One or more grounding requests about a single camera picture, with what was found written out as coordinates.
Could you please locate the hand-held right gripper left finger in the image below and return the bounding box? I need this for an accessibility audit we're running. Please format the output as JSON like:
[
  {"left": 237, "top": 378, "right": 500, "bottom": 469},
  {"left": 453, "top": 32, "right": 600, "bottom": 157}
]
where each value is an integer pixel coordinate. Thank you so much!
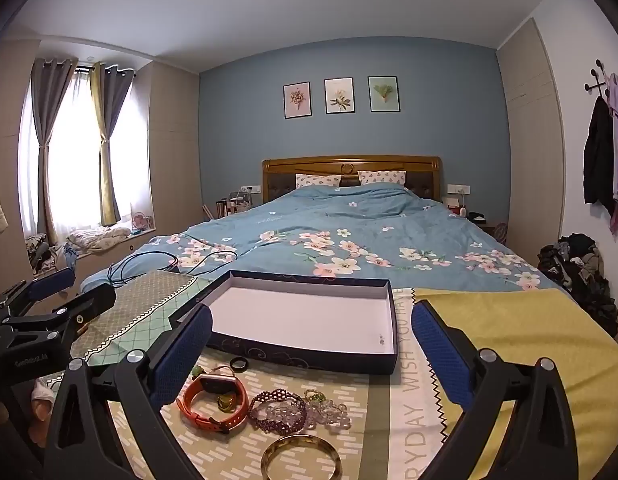
[{"left": 44, "top": 304, "right": 213, "bottom": 480}]

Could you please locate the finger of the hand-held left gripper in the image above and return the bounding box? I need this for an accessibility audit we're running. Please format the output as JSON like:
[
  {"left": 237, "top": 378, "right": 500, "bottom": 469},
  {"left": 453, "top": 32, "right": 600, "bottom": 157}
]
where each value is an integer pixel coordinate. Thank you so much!
[
  {"left": 4, "top": 284, "right": 117, "bottom": 341},
  {"left": 0, "top": 267, "right": 77, "bottom": 318}
]

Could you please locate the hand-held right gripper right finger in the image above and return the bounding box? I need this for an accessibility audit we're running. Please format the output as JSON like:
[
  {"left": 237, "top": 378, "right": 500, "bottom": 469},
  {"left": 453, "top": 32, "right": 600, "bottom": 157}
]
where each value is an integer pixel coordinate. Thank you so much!
[{"left": 411, "top": 300, "right": 580, "bottom": 480}]

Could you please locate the orange strap smart watch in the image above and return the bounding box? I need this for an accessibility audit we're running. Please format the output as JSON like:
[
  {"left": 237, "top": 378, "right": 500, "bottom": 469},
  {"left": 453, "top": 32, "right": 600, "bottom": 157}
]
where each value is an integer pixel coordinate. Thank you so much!
[{"left": 176, "top": 367, "right": 249, "bottom": 433}]

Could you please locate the purple beaded bracelet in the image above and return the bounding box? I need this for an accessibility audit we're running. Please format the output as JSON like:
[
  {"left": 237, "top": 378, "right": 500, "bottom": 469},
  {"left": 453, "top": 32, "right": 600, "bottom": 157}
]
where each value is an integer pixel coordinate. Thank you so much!
[{"left": 247, "top": 389, "right": 308, "bottom": 436}]

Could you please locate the navy box tray white inside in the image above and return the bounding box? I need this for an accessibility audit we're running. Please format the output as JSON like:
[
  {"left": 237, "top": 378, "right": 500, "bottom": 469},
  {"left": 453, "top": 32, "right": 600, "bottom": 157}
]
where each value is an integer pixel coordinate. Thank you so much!
[{"left": 169, "top": 270, "right": 401, "bottom": 376}]

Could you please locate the clear crystal bead bracelet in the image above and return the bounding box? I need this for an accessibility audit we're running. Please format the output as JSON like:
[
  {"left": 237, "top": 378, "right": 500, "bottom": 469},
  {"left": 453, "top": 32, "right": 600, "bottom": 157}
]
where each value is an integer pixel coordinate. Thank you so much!
[{"left": 251, "top": 400, "right": 352, "bottom": 431}]

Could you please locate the amber bangle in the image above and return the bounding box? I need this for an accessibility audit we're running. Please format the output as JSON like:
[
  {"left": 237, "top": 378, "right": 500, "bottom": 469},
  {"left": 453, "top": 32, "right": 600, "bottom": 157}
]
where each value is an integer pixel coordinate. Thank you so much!
[{"left": 260, "top": 435, "right": 342, "bottom": 480}]

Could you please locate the person's left hand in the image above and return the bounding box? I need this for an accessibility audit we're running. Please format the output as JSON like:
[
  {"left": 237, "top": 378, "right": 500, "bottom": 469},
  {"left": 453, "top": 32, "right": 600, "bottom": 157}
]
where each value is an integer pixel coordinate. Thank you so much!
[{"left": 31, "top": 377, "right": 57, "bottom": 421}]

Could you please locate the heap of dark patterned clothes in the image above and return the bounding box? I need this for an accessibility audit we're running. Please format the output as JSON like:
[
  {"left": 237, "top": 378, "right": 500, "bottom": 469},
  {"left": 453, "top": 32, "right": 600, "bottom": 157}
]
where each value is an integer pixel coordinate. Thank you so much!
[{"left": 26, "top": 234, "right": 57, "bottom": 273}]

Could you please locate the beige mint checked cloth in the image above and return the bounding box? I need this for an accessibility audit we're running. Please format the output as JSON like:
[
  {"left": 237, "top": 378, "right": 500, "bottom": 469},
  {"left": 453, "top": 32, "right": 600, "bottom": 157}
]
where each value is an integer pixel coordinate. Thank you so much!
[{"left": 74, "top": 270, "right": 212, "bottom": 363}]

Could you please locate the pile of light clothes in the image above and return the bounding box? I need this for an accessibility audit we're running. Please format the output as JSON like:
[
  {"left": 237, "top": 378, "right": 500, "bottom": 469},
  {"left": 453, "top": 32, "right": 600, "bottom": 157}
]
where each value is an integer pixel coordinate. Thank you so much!
[{"left": 64, "top": 226, "right": 132, "bottom": 256}]

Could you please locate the olive dash patterned tablecloth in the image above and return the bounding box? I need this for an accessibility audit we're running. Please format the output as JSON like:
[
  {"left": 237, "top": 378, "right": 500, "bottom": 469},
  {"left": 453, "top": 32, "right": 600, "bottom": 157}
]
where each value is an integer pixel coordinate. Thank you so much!
[{"left": 84, "top": 340, "right": 470, "bottom": 480}]

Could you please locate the yellow blanket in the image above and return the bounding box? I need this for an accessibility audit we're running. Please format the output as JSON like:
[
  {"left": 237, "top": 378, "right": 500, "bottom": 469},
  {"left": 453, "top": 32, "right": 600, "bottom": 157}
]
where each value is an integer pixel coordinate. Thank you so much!
[{"left": 414, "top": 287, "right": 618, "bottom": 480}]

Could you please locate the bedside table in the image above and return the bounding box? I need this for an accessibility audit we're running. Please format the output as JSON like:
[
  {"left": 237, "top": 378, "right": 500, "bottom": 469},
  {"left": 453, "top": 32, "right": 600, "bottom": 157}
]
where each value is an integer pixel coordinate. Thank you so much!
[{"left": 476, "top": 220, "right": 510, "bottom": 242}]

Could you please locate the bedside clutter of bottles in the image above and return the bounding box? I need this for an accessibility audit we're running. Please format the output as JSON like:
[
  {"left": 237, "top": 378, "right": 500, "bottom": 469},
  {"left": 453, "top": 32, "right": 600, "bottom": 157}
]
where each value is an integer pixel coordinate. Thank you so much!
[{"left": 211, "top": 191, "right": 252, "bottom": 218}]

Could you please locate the blue floral duvet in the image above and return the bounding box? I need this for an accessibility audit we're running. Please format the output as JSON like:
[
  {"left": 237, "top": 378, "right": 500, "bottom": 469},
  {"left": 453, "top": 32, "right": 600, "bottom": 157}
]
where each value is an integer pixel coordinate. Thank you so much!
[{"left": 81, "top": 182, "right": 572, "bottom": 293}]

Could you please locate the pile of dark clothes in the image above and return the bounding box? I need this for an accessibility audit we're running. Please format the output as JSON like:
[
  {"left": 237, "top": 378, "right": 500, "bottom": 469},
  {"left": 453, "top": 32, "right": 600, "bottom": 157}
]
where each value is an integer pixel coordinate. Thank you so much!
[{"left": 536, "top": 232, "right": 618, "bottom": 341}]

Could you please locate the beige wardrobe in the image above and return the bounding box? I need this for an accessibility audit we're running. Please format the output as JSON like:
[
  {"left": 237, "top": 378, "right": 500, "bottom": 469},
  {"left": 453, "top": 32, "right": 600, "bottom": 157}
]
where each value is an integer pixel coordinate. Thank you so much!
[
  {"left": 495, "top": 17, "right": 565, "bottom": 261},
  {"left": 139, "top": 62, "right": 202, "bottom": 236}
]

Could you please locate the grey and yellow curtain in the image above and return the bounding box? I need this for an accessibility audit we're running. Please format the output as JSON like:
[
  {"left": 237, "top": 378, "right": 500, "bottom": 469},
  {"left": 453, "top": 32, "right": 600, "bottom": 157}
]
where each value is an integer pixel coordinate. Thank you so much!
[{"left": 89, "top": 62, "right": 134, "bottom": 228}]

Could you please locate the white dotted pillow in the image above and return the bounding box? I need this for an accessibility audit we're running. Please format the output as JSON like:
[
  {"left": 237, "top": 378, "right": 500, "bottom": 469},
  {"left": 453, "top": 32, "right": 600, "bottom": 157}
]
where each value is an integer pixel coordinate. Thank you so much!
[
  {"left": 295, "top": 173, "right": 342, "bottom": 190},
  {"left": 358, "top": 170, "right": 407, "bottom": 186}
]

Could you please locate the wooden bed headboard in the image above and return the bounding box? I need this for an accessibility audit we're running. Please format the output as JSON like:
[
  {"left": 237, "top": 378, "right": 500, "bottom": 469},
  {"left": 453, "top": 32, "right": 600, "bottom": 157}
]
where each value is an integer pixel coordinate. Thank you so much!
[{"left": 261, "top": 155, "right": 442, "bottom": 206}]

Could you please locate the black jacket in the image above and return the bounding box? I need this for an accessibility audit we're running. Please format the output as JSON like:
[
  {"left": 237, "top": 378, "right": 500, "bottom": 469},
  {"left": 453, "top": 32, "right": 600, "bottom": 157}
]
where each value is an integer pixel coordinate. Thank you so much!
[{"left": 583, "top": 95, "right": 617, "bottom": 218}]

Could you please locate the framed green leaf picture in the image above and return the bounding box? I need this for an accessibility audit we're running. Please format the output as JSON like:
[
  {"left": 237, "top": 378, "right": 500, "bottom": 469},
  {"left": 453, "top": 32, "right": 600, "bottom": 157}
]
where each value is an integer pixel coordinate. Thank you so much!
[{"left": 367, "top": 76, "right": 401, "bottom": 113}]

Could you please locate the framed white flower picture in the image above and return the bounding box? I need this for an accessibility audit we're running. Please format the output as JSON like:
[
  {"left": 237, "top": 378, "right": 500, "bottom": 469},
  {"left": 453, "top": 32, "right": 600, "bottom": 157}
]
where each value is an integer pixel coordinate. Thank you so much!
[{"left": 324, "top": 77, "right": 356, "bottom": 114}]

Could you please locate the framed pink flower picture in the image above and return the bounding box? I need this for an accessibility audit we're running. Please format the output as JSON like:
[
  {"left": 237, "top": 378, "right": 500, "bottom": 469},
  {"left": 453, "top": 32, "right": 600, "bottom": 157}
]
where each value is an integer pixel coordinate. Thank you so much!
[{"left": 283, "top": 81, "right": 313, "bottom": 120}]

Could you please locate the black charger cable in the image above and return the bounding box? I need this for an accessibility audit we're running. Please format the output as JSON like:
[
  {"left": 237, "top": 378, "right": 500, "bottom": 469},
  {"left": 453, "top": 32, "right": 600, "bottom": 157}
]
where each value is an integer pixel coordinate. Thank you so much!
[{"left": 106, "top": 249, "right": 239, "bottom": 288}]

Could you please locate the black wall coat rack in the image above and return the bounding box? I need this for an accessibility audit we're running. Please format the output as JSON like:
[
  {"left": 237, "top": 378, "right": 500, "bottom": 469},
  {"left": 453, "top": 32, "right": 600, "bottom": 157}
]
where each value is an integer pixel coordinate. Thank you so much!
[{"left": 584, "top": 59, "right": 615, "bottom": 96}]

